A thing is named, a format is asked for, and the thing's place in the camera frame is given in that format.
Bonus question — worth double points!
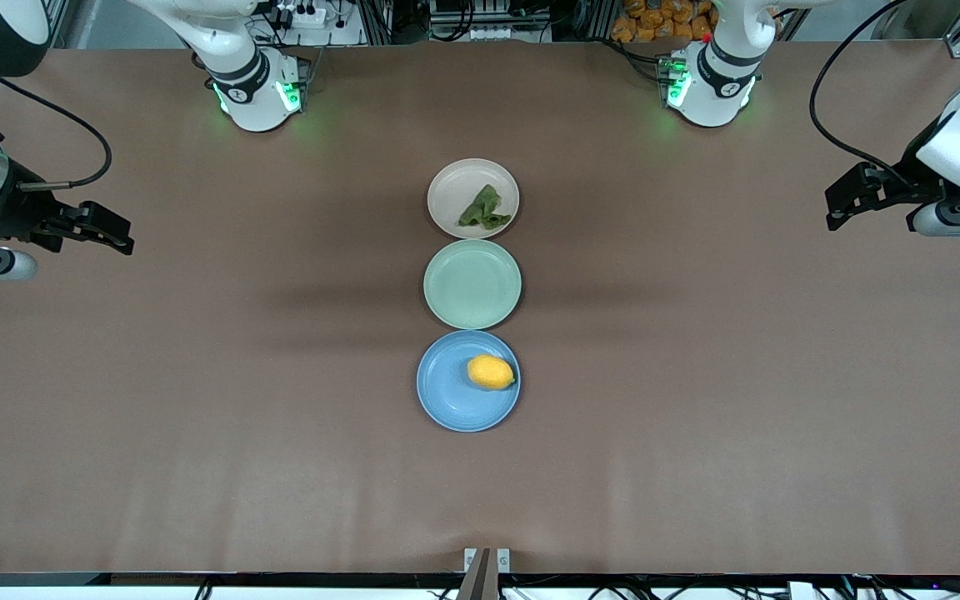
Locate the green lettuce leaf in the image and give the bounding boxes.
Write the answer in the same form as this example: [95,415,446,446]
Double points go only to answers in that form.
[457,184,513,232]

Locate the yellow lemon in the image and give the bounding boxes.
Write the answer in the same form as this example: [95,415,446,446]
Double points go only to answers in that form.
[467,354,517,392]

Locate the brown table cover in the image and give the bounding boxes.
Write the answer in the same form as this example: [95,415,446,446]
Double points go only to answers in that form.
[0,42,960,576]

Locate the orange objects pile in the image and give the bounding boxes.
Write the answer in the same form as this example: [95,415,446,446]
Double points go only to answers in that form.
[611,0,718,44]

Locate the cream white plate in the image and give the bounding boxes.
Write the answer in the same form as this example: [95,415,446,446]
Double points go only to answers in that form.
[427,158,521,240]

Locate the pale green plate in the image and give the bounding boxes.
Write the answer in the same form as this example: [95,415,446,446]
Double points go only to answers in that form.
[423,239,523,330]

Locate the blue plate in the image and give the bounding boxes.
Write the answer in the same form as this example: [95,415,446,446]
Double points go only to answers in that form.
[417,330,522,433]

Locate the metal mount bracket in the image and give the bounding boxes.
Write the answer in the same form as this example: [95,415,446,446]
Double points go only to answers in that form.
[463,547,512,600]

